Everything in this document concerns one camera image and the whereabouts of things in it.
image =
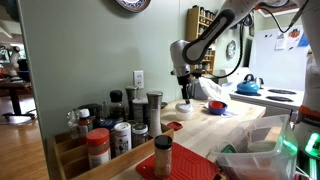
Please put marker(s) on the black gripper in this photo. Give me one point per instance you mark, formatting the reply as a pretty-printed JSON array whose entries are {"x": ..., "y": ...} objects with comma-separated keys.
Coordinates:
[{"x": 184, "y": 80}]

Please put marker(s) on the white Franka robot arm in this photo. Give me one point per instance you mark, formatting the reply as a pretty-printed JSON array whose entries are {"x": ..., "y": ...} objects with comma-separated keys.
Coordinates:
[{"x": 206, "y": 33}]

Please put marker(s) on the grey box holder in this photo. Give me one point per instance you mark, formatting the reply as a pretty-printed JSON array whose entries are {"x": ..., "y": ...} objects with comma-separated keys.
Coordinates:
[{"x": 199, "y": 92}]

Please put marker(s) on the clear round lunch box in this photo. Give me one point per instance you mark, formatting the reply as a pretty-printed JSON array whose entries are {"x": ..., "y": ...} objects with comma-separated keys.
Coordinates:
[{"x": 184, "y": 115}]

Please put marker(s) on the blue bowl with orange lid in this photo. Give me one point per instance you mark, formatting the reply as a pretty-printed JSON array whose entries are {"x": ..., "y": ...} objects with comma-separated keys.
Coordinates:
[{"x": 217, "y": 108}]

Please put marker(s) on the small red lid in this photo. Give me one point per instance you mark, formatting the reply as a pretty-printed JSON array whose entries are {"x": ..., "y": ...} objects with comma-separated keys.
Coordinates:
[{"x": 174, "y": 126}]

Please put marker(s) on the grey canister with white lid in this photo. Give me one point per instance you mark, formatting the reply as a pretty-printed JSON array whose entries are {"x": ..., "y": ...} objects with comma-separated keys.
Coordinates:
[{"x": 140, "y": 110}]

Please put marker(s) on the glass jar with dark lid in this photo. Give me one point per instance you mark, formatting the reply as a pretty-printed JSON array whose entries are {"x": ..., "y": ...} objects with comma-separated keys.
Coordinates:
[{"x": 139, "y": 135}]

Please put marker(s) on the spice jar with black lid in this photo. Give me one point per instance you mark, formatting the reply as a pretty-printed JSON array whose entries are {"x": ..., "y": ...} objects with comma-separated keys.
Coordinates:
[{"x": 163, "y": 156}]

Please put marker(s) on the green round lid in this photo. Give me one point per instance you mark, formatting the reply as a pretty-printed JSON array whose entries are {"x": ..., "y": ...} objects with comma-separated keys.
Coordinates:
[{"x": 228, "y": 149}]

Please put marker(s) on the jar with blue lid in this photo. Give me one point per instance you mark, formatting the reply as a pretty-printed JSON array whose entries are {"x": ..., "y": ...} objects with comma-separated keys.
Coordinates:
[{"x": 106, "y": 124}]

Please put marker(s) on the spice jar with red lid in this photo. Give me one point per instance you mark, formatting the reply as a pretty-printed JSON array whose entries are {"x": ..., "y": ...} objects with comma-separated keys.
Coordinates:
[{"x": 98, "y": 148}]

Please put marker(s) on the small dark dish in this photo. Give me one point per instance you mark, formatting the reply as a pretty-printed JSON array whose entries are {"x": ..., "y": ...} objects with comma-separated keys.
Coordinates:
[{"x": 164, "y": 105}]

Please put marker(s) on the large white crumpled bag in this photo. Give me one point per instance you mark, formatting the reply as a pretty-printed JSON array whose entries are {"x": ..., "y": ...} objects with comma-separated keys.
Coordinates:
[{"x": 213, "y": 89}]

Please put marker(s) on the tall steel pepper mill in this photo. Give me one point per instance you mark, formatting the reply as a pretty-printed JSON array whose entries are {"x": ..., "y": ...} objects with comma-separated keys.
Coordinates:
[{"x": 155, "y": 115}]

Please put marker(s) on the small white paper towel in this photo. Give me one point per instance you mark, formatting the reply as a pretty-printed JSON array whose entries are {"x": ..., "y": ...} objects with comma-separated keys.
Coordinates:
[{"x": 230, "y": 114}]

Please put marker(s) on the dark steel pepper mill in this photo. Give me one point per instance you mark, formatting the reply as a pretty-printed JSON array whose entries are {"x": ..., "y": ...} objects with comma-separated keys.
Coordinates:
[{"x": 131, "y": 96}]

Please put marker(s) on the blue tea kettle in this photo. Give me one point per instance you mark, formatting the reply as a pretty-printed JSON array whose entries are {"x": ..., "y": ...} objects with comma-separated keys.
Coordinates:
[{"x": 248, "y": 87}]

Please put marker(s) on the glass bottle with black cap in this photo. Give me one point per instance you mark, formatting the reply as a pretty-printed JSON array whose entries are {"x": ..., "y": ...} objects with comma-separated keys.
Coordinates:
[{"x": 116, "y": 106}]

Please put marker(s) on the red silicone mat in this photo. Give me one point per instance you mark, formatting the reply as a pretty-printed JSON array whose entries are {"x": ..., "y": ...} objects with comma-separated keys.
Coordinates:
[{"x": 186, "y": 165}]

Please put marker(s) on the white electric stove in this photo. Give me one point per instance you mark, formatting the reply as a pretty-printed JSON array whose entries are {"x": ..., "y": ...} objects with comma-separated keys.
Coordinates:
[{"x": 263, "y": 98}]

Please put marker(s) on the white printed spice shaker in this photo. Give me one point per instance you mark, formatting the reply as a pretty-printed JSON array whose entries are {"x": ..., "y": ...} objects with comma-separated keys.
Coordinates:
[{"x": 122, "y": 139}]

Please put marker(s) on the white round container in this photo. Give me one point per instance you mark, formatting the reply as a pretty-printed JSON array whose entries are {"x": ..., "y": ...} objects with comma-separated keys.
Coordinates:
[{"x": 261, "y": 146}]

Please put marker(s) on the black stove burner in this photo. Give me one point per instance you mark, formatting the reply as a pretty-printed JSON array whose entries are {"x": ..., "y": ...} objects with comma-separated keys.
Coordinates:
[
  {"x": 282, "y": 91},
  {"x": 279, "y": 98}
]

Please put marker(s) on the white refrigerator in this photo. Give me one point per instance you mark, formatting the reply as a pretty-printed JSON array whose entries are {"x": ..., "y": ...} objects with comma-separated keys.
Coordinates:
[{"x": 276, "y": 63}]

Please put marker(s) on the dark squat jar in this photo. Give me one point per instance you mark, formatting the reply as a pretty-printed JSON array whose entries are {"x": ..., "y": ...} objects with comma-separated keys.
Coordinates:
[{"x": 90, "y": 109}]

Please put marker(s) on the wooden spice crate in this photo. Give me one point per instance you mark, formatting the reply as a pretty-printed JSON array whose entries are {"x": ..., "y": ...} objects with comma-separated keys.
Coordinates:
[{"x": 120, "y": 165}]

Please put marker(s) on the small bottle with white cap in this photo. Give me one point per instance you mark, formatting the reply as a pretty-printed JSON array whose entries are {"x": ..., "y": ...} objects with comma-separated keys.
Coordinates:
[{"x": 85, "y": 123}]

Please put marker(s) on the clear plastic storage bin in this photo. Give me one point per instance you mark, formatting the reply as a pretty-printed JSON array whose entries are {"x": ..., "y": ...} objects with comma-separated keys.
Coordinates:
[{"x": 266, "y": 163}]

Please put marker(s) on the white paper sheet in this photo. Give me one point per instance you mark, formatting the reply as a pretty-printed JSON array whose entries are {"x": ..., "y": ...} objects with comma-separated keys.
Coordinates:
[{"x": 281, "y": 40}]

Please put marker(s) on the clear glass shaker bottle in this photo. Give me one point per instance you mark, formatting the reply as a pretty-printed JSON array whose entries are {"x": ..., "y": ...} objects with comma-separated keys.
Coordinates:
[{"x": 72, "y": 122}]

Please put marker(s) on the orange fridge magnet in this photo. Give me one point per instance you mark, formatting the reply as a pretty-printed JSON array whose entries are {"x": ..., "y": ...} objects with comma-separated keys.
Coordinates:
[{"x": 294, "y": 33}]

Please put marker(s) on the blue paper sheet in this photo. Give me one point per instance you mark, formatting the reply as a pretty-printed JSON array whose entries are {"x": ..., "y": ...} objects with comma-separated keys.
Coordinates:
[{"x": 303, "y": 40}]

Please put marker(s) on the dark wooden table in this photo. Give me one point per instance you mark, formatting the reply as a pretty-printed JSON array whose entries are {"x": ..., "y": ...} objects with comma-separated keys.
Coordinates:
[{"x": 15, "y": 88}]

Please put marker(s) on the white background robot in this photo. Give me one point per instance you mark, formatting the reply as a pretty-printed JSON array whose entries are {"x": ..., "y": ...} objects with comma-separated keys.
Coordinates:
[{"x": 12, "y": 60}]

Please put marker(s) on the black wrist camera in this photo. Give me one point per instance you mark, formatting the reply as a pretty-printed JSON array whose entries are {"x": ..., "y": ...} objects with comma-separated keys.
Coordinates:
[{"x": 198, "y": 74}]

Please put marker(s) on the wooden wall spice rack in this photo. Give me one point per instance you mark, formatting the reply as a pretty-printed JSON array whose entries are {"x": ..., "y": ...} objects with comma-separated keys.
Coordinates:
[
  {"x": 195, "y": 20},
  {"x": 207, "y": 65}
]

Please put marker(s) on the white wall outlet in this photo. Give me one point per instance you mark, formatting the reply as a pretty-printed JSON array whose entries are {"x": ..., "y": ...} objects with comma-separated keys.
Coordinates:
[{"x": 138, "y": 79}]

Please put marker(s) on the round wall clock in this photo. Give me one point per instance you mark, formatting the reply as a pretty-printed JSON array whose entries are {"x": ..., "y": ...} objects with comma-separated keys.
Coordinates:
[{"x": 231, "y": 50}]

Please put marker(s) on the decorative blue wall plate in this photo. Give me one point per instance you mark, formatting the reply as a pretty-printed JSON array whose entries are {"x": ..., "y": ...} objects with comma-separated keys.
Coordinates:
[{"x": 133, "y": 4}]

